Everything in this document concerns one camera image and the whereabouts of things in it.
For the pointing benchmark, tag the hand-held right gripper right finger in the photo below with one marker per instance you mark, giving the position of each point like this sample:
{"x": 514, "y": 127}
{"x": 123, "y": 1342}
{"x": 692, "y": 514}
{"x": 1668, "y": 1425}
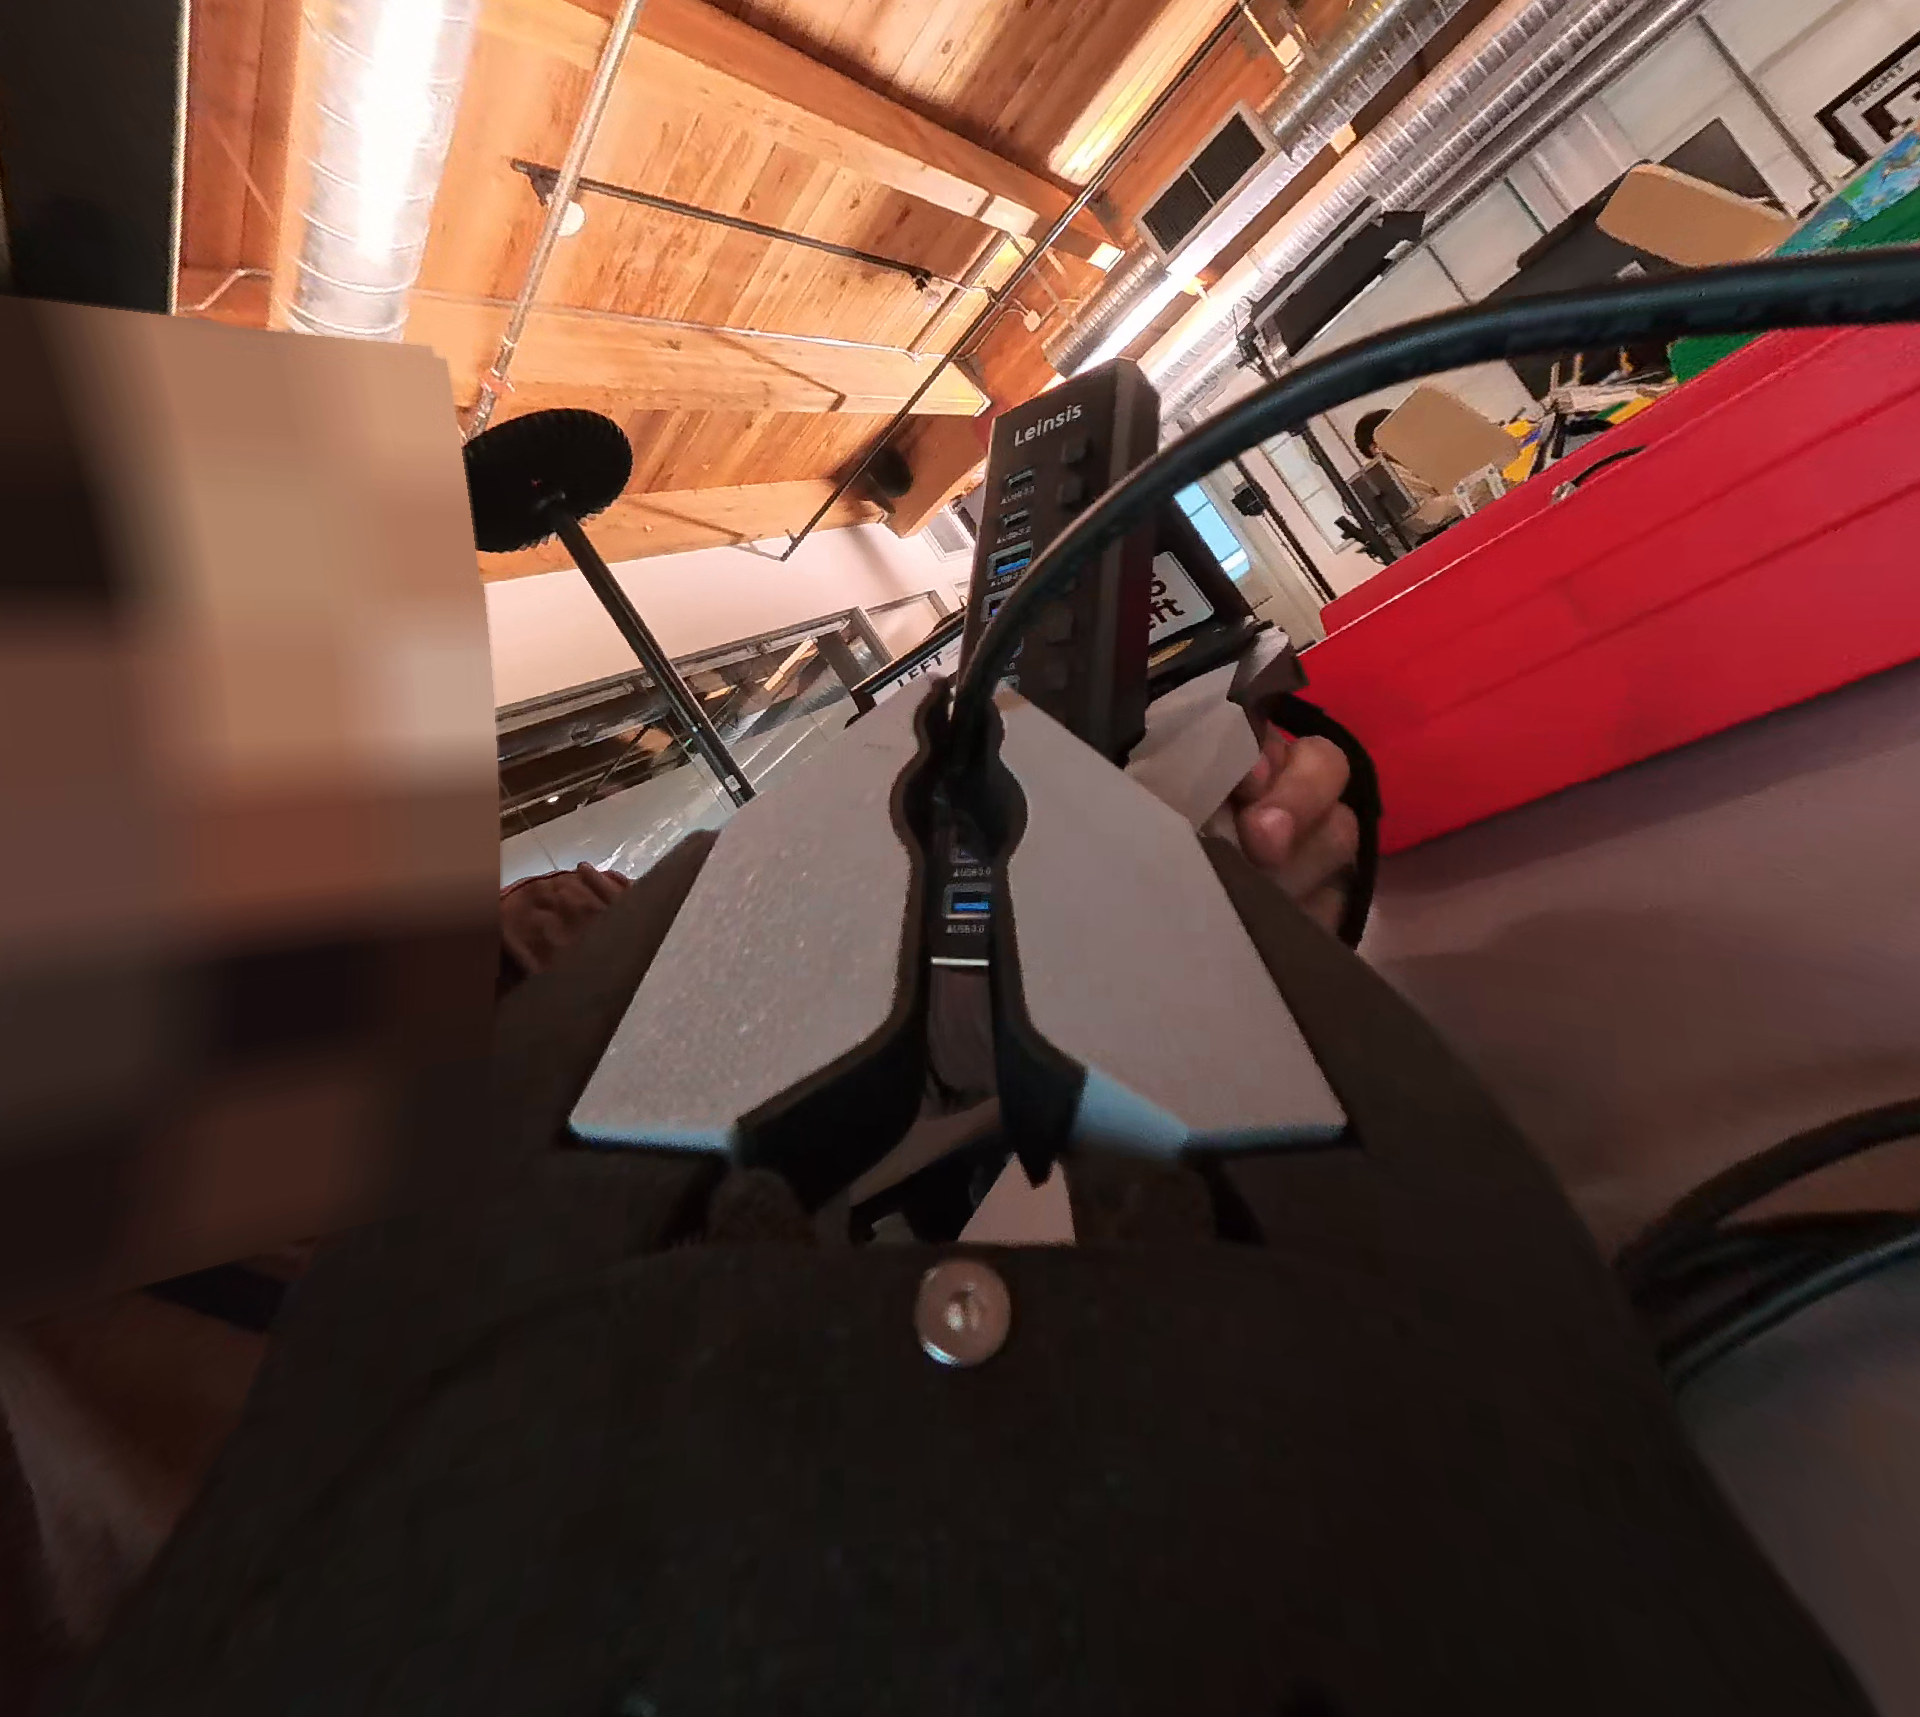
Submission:
{"x": 1155, "y": 996}

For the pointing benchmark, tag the black floor lamp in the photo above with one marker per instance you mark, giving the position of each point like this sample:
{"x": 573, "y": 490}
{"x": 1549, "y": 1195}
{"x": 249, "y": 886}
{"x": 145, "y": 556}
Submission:
{"x": 548, "y": 480}

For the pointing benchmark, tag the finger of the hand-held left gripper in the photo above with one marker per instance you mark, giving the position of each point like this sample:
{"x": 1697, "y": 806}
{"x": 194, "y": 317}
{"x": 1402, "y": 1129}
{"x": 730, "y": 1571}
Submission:
{"x": 1192, "y": 756}

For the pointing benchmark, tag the black usb hub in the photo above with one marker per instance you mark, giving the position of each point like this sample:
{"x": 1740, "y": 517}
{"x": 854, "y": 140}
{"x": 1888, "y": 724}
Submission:
{"x": 1050, "y": 434}

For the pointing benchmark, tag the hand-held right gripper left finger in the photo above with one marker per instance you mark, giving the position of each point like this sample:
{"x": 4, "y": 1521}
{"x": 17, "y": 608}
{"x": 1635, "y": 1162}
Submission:
{"x": 750, "y": 996}

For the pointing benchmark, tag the smooth silver air duct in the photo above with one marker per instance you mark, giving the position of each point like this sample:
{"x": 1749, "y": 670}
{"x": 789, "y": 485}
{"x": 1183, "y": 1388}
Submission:
{"x": 391, "y": 97}

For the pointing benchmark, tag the black softbox light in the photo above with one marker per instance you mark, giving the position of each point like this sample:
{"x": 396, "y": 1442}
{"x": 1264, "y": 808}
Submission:
{"x": 1335, "y": 276}

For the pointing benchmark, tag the red plastic bin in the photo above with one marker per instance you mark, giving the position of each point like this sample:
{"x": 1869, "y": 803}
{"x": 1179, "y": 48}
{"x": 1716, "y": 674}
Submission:
{"x": 1651, "y": 576}

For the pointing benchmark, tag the person's left hand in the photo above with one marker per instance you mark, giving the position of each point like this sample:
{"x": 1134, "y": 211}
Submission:
{"x": 1299, "y": 816}

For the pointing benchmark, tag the white vent grille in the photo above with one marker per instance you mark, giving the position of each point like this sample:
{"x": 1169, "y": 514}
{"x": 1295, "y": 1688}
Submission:
{"x": 1200, "y": 187}

